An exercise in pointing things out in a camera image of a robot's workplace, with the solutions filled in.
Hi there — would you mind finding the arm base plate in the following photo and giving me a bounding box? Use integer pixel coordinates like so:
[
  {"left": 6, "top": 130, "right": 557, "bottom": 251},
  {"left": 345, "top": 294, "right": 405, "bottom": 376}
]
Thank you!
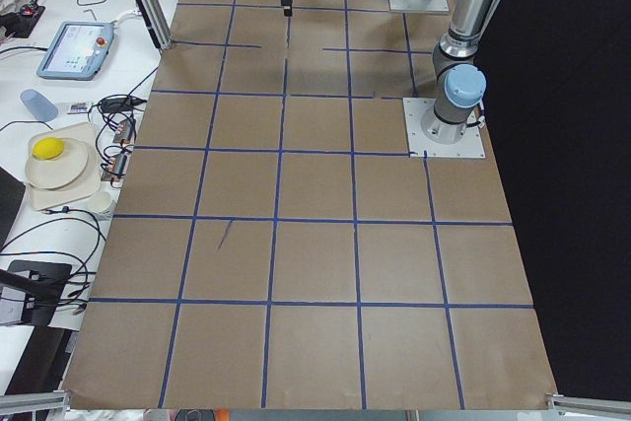
[
  {"left": 403, "top": 98, "right": 486, "bottom": 159},
  {"left": 388, "top": 0, "right": 450, "bottom": 15}
]

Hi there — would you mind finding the yellow ball on plate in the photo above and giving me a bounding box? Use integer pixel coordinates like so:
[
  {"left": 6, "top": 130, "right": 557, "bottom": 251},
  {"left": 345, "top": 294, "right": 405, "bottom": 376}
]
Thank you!
[{"left": 32, "top": 137, "right": 65, "bottom": 161}]

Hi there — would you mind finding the blue teach pendant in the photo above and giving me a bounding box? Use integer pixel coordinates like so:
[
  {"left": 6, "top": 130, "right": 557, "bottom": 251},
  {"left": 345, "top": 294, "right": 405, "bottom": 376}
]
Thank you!
[{"left": 36, "top": 22, "right": 114, "bottom": 81}]

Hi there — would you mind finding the black camera stand base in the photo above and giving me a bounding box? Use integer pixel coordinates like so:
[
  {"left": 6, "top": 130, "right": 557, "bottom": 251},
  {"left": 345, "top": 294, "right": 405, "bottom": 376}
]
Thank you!
[{"left": 1, "top": 259, "right": 72, "bottom": 326}]

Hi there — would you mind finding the white paper cup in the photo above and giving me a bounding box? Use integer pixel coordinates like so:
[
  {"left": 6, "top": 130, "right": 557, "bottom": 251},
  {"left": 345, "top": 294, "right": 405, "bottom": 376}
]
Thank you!
[{"left": 87, "top": 191, "right": 116, "bottom": 221}]

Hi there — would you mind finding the blue plastic cup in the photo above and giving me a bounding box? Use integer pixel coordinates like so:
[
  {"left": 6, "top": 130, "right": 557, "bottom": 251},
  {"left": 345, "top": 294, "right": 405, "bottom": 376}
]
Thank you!
[{"left": 20, "top": 89, "right": 58, "bottom": 122}]

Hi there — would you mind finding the beige tray with plate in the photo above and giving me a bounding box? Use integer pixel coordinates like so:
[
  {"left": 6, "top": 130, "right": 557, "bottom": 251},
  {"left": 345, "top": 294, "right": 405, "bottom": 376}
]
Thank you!
[{"left": 25, "top": 122, "right": 101, "bottom": 211}]

